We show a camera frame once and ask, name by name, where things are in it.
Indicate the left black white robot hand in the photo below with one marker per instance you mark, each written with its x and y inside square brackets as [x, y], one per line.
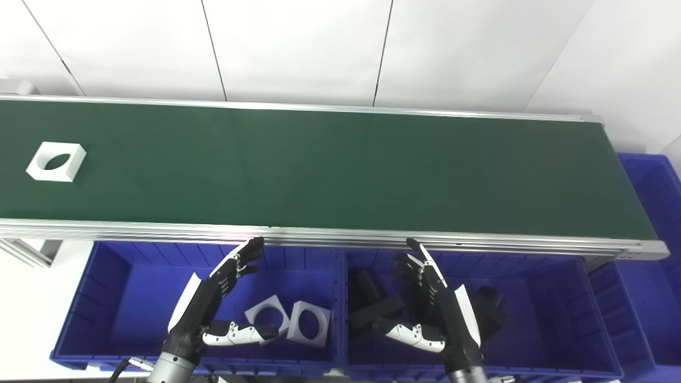
[199, 308]

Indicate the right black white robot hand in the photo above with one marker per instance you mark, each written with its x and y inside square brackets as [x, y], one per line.
[455, 324]

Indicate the white square part round hole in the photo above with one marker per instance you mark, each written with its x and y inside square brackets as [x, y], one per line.
[276, 304]
[72, 159]
[322, 319]

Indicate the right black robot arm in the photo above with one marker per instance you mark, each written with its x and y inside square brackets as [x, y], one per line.
[468, 376]

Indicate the blue plastic bin white parts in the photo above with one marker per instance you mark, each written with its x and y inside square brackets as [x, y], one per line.
[133, 298]

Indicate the black rectangular block part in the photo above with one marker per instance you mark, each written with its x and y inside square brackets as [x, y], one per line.
[380, 311]

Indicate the blue plastic bin black parts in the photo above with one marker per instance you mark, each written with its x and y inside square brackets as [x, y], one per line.
[548, 314]

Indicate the black cylindrical part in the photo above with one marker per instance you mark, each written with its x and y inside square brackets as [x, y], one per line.
[367, 287]

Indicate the aluminium conveyor support leg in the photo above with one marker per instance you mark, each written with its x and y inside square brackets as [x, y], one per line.
[29, 251]

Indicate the empty blue plastic bin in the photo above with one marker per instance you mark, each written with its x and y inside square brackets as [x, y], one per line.
[646, 298]

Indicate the grey conveyor motor box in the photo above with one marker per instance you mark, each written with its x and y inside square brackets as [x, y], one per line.
[18, 88]

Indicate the green conveyor belt aluminium frame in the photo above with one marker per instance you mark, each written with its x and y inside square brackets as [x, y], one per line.
[330, 165]

